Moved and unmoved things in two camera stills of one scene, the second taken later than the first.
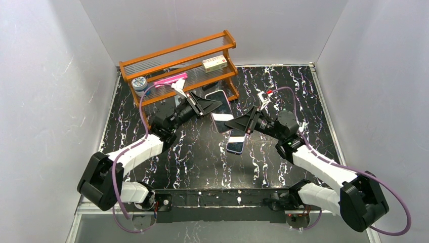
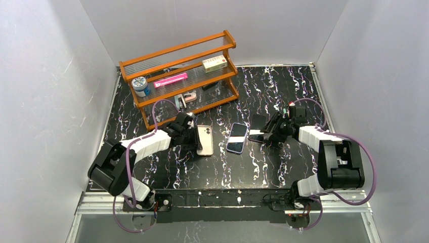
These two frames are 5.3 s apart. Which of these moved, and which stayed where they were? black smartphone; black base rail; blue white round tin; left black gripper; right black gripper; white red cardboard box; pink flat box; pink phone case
Moved: left black gripper; black smartphone; right black gripper; pink phone case
Stayed: black base rail; white red cardboard box; blue white round tin; pink flat box
